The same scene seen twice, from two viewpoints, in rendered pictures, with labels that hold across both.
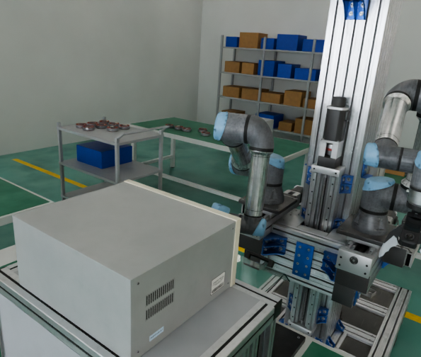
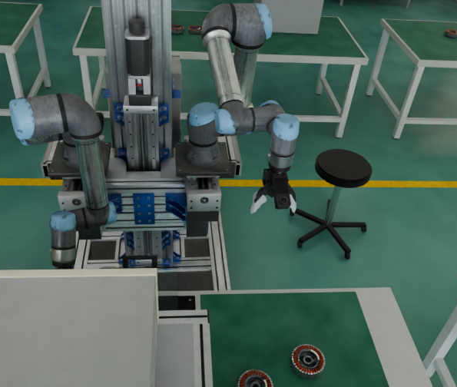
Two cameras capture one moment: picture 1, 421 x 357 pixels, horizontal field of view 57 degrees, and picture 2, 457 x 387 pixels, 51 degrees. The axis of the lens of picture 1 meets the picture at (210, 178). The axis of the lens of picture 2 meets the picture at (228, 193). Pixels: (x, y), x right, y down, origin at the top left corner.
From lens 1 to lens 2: 63 cm
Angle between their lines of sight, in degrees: 43
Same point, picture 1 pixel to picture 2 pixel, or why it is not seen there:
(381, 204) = (213, 135)
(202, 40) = not seen: outside the picture
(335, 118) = (139, 50)
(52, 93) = not seen: outside the picture
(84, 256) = not seen: outside the picture
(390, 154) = (244, 120)
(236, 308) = (182, 347)
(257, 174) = (93, 163)
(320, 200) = (139, 138)
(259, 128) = (81, 113)
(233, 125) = (46, 119)
